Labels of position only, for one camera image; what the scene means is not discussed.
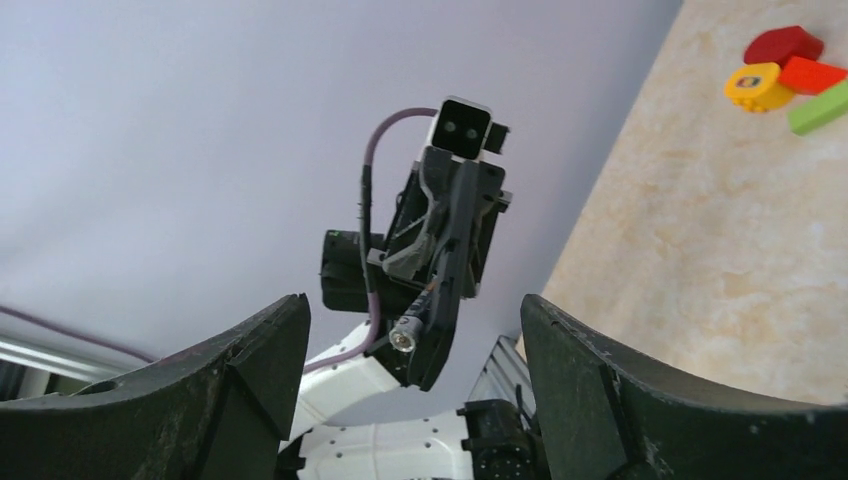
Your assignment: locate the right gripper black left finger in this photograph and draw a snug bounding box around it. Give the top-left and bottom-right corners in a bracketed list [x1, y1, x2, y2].
[1, 294, 311, 479]

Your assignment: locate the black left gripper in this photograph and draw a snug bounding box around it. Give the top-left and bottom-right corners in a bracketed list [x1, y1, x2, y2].
[369, 146, 512, 312]

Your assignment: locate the black TV remote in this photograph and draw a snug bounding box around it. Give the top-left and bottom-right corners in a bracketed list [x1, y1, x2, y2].
[407, 162, 479, 391]

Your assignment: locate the yellow traffic light block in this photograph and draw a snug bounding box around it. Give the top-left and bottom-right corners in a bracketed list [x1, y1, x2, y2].
[723, 62, 796, 113]

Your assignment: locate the red rounded toy block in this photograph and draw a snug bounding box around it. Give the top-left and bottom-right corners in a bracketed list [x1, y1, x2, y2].
[743, 25, 825, 67]

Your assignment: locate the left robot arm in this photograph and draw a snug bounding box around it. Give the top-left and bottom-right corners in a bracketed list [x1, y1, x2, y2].
[275, 147, 549, 479]

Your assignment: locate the green toy block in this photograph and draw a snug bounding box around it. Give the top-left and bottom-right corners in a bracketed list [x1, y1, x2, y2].
[788, 80, 847, 136]

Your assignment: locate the orange triangular toy block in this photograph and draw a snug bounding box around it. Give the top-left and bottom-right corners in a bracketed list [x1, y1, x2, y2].
[778, 56, 847, 96]

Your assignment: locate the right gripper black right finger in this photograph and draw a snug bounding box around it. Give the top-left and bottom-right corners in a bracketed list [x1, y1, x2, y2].
[521, 294, 847, 479]

